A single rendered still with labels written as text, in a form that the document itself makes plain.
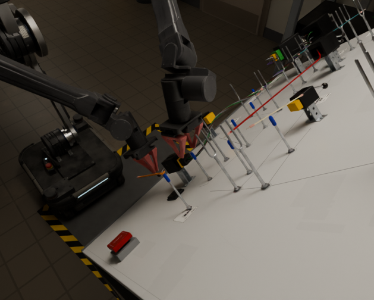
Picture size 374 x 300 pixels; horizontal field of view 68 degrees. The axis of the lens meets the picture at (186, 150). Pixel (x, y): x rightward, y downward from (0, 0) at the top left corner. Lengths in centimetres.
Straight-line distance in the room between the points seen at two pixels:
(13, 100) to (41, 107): 32
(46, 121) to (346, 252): 265
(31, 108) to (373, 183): 286
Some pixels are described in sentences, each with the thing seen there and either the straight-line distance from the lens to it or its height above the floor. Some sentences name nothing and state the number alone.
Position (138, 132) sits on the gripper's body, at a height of 113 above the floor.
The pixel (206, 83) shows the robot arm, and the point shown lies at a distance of 60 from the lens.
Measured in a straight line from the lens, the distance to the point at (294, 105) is 64.
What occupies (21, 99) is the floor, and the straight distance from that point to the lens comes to 318.
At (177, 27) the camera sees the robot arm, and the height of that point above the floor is 142.
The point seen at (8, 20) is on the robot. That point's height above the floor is 123.
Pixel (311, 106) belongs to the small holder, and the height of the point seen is 131.
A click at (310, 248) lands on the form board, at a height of 140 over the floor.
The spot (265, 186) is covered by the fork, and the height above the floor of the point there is 130.
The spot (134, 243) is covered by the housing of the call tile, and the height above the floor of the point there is 110.
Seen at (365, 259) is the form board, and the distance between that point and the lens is 33.
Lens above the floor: 171
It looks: 49 degrees down
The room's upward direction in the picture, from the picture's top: straight up
